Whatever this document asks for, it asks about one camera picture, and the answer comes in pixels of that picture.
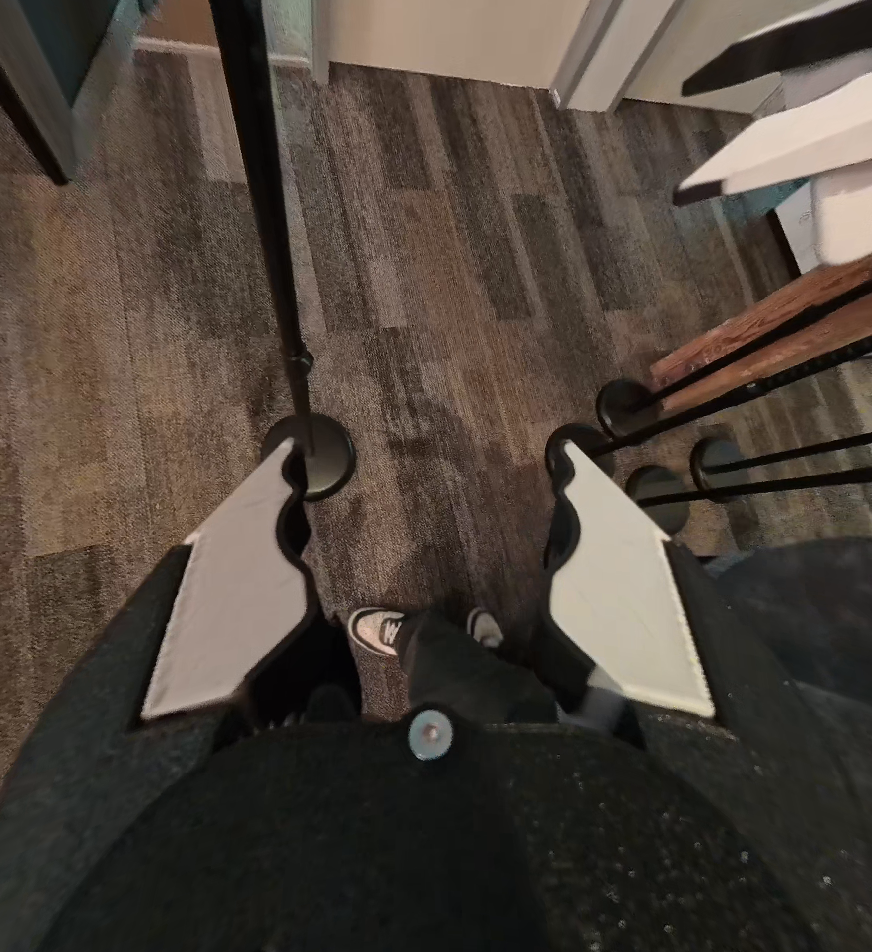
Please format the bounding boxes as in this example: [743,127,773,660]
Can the black framed sign stand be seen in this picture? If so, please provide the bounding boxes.
[209,0,357,501]

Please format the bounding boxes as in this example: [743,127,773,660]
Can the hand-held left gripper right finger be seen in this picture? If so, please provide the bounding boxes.
[542,439,716,733]

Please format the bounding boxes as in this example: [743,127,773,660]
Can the person's shoe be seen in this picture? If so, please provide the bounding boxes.
[466,607,505,650]
[347,606,409,658]

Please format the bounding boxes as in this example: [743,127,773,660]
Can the wooden pillar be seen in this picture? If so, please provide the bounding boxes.
[650,256,872,417]

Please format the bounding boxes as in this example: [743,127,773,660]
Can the person's dark sweatshirt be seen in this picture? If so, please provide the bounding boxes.
[707,535,872,952]

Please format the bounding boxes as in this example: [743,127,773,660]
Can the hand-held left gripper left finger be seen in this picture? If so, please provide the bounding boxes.
[140,437,325,721]

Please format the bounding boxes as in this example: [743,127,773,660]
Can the white cabinet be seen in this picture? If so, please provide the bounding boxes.
[767,178,824,278]

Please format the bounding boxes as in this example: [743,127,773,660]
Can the cluster of black round-base stands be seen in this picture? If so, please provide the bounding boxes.
[544,283,872,538]

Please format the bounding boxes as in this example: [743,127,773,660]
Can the person's dark trousers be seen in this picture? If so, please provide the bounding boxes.
[397,610,558,724]

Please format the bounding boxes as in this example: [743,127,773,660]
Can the person's left shoe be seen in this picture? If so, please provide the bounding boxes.
[347,606,409,658]

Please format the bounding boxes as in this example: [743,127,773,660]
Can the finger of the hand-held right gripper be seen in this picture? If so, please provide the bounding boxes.
[673,56,872,207]
[680,0,872,98]

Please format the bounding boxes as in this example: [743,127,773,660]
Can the person's right shoe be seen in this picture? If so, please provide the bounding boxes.
[466,607,505,650]

